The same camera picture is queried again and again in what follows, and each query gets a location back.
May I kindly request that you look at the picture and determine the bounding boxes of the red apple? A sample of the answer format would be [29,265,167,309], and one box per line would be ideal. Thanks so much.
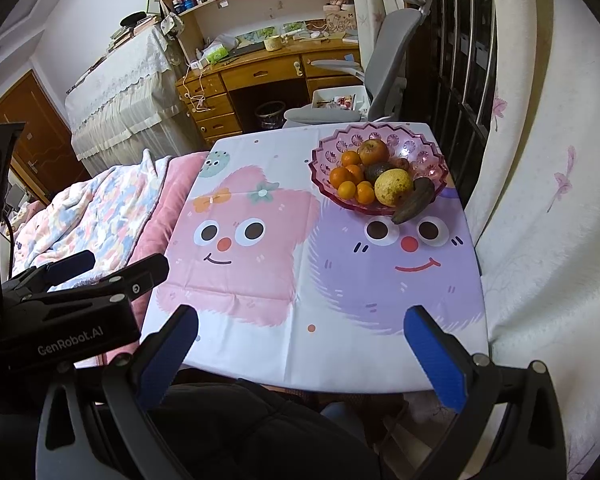
[357,138,390,167]

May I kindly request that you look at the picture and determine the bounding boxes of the dark avocado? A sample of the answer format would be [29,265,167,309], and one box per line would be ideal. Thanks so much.
[364,161,397,182]

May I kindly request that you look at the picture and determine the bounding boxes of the grey office chair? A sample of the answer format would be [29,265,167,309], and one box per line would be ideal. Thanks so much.
[282,0,433,128]

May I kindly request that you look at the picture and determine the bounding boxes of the lace-covered cabinet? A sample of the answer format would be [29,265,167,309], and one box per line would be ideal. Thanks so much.
[64,25,206,176]

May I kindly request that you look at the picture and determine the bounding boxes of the large orange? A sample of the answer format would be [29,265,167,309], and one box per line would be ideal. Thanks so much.
[374,168,414,207]

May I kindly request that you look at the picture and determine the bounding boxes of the brown wooden door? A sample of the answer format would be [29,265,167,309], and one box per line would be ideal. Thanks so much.
[0,71,88,206]

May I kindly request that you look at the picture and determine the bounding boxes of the overripe dark banana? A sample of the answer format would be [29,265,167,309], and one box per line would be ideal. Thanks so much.
[391,176,436,225]

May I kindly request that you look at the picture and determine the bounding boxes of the floral patchwork blanket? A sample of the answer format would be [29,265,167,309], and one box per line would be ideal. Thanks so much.
[10,157,173,281]

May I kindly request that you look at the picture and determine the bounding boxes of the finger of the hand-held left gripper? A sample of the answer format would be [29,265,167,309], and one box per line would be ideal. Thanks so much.
[10,253,171,312]
[2,250,97,297]

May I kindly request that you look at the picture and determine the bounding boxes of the pink blanket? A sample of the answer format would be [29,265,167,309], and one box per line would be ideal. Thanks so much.
[100,152,211,366]

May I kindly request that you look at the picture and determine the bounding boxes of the black trash bin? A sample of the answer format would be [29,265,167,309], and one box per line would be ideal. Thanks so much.
[254,101,287,131]

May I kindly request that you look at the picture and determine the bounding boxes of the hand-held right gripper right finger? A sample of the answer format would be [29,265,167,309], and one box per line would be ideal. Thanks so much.
[402,304,568,480]

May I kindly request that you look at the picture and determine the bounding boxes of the wooden desk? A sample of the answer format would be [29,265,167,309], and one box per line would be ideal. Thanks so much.
[175,35,363,148]

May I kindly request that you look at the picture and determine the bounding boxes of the cartoon monster tablecloth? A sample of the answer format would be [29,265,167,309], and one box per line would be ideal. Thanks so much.
[144,122,491,393]

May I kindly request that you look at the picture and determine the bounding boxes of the white storage box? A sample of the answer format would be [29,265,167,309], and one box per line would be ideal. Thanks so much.
[311,88,371,111]

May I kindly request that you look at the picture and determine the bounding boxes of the pink glass bowl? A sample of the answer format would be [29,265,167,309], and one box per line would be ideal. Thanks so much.
[308,122,448,217]

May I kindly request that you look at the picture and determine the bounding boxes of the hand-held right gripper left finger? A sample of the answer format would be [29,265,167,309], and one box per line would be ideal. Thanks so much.
[35,304,201,480]

